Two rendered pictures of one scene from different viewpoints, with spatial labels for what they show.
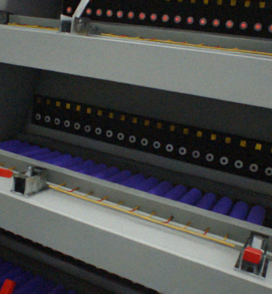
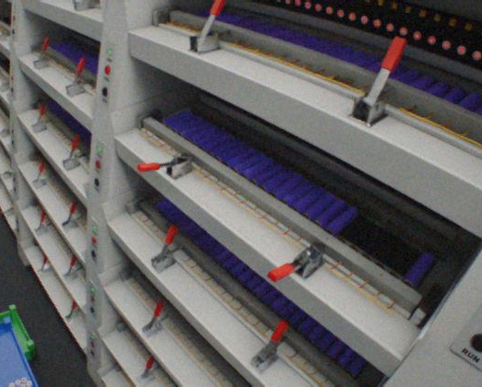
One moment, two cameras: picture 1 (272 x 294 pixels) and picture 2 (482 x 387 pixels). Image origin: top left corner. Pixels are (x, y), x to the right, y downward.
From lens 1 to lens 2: 0.25 m
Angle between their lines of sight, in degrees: 34
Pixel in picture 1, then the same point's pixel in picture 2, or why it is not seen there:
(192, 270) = (264, 261)
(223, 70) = (299, 114)
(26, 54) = (170, 64)
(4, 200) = (161, 179)
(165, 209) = (265, 206)
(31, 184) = (178, 170)
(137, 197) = (248, 192)
